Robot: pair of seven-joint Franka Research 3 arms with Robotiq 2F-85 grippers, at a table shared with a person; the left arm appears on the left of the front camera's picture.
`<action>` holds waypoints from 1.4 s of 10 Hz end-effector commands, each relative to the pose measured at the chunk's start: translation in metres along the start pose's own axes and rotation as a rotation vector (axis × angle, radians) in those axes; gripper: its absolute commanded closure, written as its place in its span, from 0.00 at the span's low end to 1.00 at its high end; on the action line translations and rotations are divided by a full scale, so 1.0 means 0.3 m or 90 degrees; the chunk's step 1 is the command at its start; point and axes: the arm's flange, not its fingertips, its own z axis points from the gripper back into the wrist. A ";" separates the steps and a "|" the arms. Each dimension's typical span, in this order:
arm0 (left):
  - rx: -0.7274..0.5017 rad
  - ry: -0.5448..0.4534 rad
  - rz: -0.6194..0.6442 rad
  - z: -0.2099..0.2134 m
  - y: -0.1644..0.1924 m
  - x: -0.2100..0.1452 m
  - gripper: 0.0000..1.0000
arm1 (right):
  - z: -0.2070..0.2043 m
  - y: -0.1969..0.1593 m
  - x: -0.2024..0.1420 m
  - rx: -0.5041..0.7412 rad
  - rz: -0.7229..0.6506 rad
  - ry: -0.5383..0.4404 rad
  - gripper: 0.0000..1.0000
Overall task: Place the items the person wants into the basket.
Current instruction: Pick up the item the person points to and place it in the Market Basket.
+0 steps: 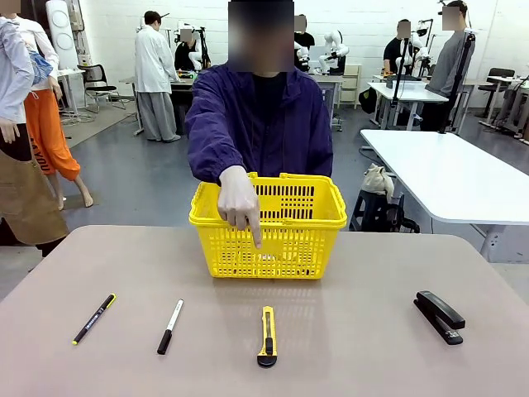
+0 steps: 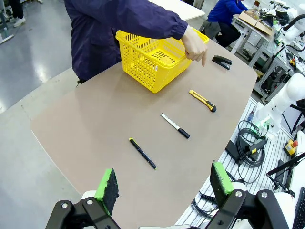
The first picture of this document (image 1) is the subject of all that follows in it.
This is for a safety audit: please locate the person in white coat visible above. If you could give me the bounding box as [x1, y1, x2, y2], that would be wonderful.
[133, 11, 183, 143]

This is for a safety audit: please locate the white background robot by cabinet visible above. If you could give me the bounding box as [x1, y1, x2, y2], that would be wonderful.
[295, 29, 350, 76]

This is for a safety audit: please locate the black pen with yellow cap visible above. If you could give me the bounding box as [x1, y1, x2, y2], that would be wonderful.
[72, 293, 117, 347]

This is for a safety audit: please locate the yellow utility knife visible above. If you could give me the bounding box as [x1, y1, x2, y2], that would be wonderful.
[256, 305, 279, 368]

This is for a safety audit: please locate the mannequin with blue shirt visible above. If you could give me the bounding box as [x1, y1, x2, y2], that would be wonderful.
[0, 0, 70, 258]

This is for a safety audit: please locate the white background robot at workbench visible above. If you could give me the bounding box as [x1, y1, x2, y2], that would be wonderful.
[177, 18, 212, 70]

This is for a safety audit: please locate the seated person in black top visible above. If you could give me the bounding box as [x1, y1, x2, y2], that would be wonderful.
[174, 27, 204, 72]

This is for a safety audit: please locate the black office chair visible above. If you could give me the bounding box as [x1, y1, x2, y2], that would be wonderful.
[77, 64, 126, 114]

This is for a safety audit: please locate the black stapler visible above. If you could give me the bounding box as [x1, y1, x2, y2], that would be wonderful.
[412, 289, 467, 347]

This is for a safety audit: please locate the person's right forearm purple sleeve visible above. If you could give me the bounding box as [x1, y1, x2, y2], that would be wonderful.
[186, 132, 249, 186]

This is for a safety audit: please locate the large white table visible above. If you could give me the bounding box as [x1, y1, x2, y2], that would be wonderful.
[360, 129, 529, 264]

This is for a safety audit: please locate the standing person in black t-shirt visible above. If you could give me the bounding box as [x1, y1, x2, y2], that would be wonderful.
[293, 14, 317, 72]

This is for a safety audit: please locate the thin black tripod pole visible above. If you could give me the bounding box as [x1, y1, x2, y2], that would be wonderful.
[391, 35, 415, 110]

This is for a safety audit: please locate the yellow plastic shopping basket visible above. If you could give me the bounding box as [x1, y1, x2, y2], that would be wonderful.
[188, 171, 349, 281]

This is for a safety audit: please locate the white marker with black cap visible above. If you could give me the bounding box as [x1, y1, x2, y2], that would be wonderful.
[156, 299, 185, 356]

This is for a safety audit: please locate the person's right hand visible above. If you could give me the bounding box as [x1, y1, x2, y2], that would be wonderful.
[217, 165, 263, 251]

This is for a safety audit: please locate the person in purple jacket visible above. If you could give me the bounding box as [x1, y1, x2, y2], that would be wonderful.
[183, 0, 335, 186]

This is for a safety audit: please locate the white standing air conditioner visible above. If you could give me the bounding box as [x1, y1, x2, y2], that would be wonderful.
[45, 0, 82, 72]

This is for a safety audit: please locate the person in grey sweater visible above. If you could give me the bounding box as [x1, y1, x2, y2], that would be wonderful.
[420, 0, 471, 134]

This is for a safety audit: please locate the white drawer cabinet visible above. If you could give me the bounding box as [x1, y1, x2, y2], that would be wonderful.
[339, 64, 363, 110]

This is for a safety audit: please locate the small white background table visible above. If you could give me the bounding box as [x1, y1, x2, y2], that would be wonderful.
[367, 81, 450, 132]

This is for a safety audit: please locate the mannequin with orange trousers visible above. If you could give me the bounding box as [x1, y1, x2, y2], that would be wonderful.
[16, 14, 95, 208]

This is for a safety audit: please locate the cream cloth bag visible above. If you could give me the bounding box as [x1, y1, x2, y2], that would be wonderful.
[362, 163, 398, 198]

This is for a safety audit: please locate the black swivel chair with armrests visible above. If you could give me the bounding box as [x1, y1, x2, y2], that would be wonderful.
[478, 67, 517, 126]

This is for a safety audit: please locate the background workbench table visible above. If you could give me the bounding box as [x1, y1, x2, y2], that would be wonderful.
[119, 75, 196, 136]

